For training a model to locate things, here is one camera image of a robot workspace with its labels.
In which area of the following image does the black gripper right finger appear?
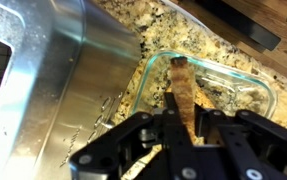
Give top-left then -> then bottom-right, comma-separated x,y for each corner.
194,103 -> 287,180

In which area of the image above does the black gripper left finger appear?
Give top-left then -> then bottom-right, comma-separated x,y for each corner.
69,92 -> 201,180

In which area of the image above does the bread slice with dark crust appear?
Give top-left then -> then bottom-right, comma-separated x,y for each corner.
164,56 -> 199,141

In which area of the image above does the brown bread slice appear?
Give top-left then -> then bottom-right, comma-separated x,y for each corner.
192,88 -> 217,111

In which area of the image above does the stainless steel two-slot toaster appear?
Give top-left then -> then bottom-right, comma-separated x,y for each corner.
0,0 -> 142,180

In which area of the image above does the clear glass baking dish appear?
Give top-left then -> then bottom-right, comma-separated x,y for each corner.
129,49 -> 279,141

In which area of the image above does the black metal stand base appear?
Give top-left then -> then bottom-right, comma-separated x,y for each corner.
179,0 -> 282,52

